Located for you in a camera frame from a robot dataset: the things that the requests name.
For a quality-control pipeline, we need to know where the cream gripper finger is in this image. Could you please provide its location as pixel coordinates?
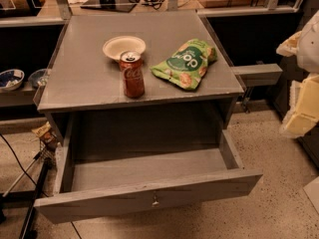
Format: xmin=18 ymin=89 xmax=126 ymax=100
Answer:
xmin=279 ymin=74 xmax=319 ymax=138

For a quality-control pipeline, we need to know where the grey top drawer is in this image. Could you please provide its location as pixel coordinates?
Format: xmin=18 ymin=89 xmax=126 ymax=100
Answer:
xmin=35 ymin=117 xmax=262 ymax=223

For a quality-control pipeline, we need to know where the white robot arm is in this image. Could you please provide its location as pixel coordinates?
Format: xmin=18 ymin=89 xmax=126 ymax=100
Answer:
xmin=276 ymin=11 xmax=319 ymax=138

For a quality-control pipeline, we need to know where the grey drawer cabinet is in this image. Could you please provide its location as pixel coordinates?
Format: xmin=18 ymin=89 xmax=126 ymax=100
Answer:
xmin=38 ymin=11 xmax=243 ymax=139

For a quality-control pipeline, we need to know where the grey side shelf bar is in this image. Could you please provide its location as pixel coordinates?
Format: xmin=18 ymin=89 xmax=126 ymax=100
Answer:
xmin=232 ymin=64 xmax=282 ymax=87

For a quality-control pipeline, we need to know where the green snack bag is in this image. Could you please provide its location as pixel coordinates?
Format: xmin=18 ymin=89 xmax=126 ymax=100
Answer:
xmin=151 ymin=39 xmax=217 ymax=91

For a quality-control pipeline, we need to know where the red cola can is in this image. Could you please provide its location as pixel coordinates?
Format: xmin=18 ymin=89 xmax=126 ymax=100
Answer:
xmin=119 ymin=51 xmax=145 ymax=99

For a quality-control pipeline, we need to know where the white paper bowl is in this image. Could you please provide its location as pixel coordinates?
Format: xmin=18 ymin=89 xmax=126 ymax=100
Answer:
xmin=103 ymin=36 xmax=146 ymax=61

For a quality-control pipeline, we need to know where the black monitor stand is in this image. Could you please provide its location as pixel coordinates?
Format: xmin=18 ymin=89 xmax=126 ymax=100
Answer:
xmin=81 ymin=0 xmax=136 ymax=13

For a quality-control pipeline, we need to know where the brown snack packet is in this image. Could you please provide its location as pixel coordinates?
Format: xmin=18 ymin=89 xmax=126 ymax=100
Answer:
xmin=32 ymin=122 xmax=58 ymax=150

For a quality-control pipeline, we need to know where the grey small bowl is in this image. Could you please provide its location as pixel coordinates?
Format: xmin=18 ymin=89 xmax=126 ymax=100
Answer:
xmin=28 ymin=69 xmax=51 ymax=89

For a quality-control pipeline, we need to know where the blue white bowl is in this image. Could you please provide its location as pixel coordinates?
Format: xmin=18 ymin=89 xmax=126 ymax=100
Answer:
xmin=0 ymin=69 xmax=25 ymax=91

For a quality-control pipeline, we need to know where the black tripod leg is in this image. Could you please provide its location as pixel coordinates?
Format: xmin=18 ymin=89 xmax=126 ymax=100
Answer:
xmin=19 ymin=158 xmax=51 ymax=239

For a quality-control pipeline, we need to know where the black floor cable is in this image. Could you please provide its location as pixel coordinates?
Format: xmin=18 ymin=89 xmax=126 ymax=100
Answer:
xmin=0 ymin=132 xmax=38 ymax=187

